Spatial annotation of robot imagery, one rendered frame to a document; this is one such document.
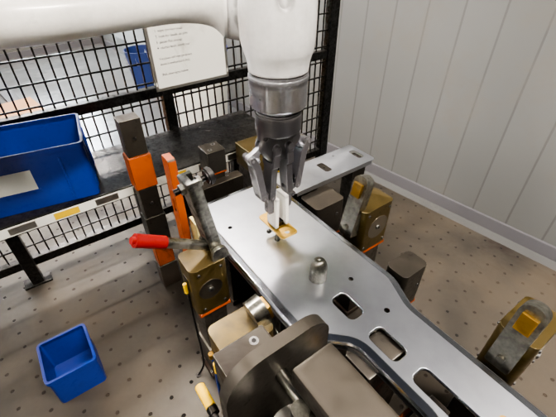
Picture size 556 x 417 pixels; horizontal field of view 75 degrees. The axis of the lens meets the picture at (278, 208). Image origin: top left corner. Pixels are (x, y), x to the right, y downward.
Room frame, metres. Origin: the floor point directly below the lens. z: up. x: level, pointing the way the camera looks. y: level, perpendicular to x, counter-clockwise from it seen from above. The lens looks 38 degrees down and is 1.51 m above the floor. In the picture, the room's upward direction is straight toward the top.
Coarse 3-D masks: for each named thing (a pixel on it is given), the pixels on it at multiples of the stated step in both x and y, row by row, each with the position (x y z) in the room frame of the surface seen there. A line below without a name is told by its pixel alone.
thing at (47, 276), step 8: (232, 168) 1.08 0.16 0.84; (136, 200) 0.89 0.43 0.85; (144, 232) 0.89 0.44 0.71; (8, 240) 0.68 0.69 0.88; (16, 240) 0.69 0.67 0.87; (16, 248) 0.68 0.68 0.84; (24, 248) 0.69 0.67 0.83; (16, 256) 0.67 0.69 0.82; (24, 256) 0.68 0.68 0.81; (24, 264) 0.68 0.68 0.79; (32, 264) 0.69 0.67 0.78; (32, 272) 0.68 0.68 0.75; (40, 272) 0.69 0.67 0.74; (48, 272) 0.72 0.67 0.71; (24, 280) 0.69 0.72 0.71; (32, 280) 0.68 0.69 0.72; (40, 280) 0.68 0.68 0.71; (48, 280) 0.69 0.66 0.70; (32, 288) 0.67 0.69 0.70
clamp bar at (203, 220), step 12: (204, 168) 0.47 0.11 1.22; (180, 180) 0.45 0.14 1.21; (192, 180) 0.44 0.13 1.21; (204, 180) 0.46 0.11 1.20; (180, 192) 0.44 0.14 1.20; (192, 192) 0.44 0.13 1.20; (192, 204) 0.44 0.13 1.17; (204, 204) 0.44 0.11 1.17; (204, 216) 0.44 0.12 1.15; (204, 228) 0.44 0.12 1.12; (216, 228) 0.45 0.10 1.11; (216, 240) 0.45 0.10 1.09
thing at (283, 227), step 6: (264, 216) 0.57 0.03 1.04; (264, 222) 0.55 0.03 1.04; (282, 222) 0.55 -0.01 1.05; (276, 228) 0.53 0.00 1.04; (282, 228) 0.53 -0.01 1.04; (288, 228) 0.53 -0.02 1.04; (294, 228) 0.53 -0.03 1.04; (276, 234) 0.52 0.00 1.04; (282, 234) 0.52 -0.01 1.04; (288, 234) 0.52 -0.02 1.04; (294, 234) 0.52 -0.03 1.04
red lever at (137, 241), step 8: (136, 240) 0.39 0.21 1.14; (144, 240) 0.39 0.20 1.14; (152, 240) 0.40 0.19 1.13; (160, 240) 0.41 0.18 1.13; (168, 240) 0.42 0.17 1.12; (176, 240) 0.43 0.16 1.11; (184, 240) 0.44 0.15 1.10; (192, 240) 0.45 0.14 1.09; (200, 240) 0.46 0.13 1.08; (152, 248) 0.40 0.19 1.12; (160, 248) 0.40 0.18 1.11; (176, 248) 0.42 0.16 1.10; (184, 248) 0.43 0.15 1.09; (192, 248) 0.44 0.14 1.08; (200, 248) 0.44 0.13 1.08; (208, 248) 0.45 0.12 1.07
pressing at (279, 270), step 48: (240, 192) 0.71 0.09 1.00; (240, 240) 0.55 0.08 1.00; (288, 240) 0.55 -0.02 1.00; (336, 240) 0.55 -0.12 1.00; (288, 288) 0.42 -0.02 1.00; (336, 288) 0.42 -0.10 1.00; (384, 288) 0.42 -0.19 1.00; (336, 336) 0.32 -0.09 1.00; (432, 336) 0.33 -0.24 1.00; (480, 384) 0.25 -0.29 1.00
